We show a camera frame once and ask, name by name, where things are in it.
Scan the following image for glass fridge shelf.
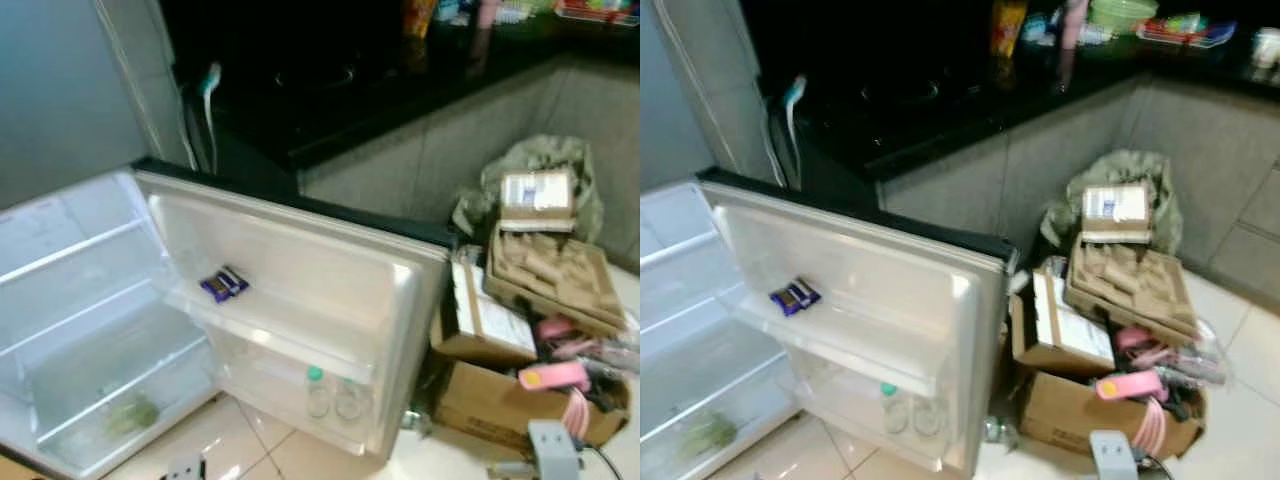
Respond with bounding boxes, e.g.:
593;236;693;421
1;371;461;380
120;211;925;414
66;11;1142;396
30;335;216;446
640;285;751;336
0;283;171;359
640;232;721;271
0;217;151;286
650;355;796;446

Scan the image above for orange packet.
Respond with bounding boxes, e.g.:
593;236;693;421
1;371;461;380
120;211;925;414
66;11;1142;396
992;0;1029;56
403;0;439;39

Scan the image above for grey-green bag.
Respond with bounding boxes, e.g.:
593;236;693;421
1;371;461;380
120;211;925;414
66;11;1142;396
452;135;604;246
1040;150;1184;251

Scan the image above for black kitchen countertop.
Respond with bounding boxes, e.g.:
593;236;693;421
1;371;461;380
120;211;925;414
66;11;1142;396
160;0;641;171
740;0;1280;181

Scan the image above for large cardboard box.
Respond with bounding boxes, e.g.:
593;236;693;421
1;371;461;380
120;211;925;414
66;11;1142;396
430;358;631;456
1018;370;1206;461

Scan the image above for pink strap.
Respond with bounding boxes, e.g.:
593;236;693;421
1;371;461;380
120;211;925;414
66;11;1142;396
560;388;593;441
1133;397;1169;459

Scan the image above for white fridge door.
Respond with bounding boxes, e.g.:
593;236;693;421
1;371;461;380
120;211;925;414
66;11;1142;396
697;167;1019;479
133;158;453;463

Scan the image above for white cable teal tip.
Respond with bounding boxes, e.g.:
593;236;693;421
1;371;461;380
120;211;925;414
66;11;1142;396
180;62;223;176
765;75;809;186

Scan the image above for red plastic basket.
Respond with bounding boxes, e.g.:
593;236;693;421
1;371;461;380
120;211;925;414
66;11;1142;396
1135;15;1236;49
555;0;641;26

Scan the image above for pink plastic handle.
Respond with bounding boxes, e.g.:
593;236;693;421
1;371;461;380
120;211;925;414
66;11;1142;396
1095;370;1166;401
518;361;591;393

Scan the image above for grey kitchen cabinets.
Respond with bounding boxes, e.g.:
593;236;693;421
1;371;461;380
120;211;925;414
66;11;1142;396
298;55;641;271
880;75;1280;311

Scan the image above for cardboard pulp tray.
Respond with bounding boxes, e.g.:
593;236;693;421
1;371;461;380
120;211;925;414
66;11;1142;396
485;222;631;339
1063;243;1201;346

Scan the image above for cardboard box white label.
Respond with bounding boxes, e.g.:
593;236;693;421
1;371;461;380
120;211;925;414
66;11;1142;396
1008;268;1116;376
432;255;538;366

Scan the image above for green leafy vegetable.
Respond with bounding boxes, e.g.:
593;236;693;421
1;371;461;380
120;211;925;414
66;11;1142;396
103;393;161;438
680;415;739;461

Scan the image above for small box white label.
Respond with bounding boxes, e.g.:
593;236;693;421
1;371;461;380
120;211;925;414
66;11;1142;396
1080;183;1153;244
498;168;578;233

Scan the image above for purple chocolate pack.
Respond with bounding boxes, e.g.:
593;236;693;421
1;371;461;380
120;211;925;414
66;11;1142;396
770;277;823;317
200;266;250;303

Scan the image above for grey fridge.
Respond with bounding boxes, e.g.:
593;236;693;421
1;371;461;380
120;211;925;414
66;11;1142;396
640;0;801;480
0;0;223;480

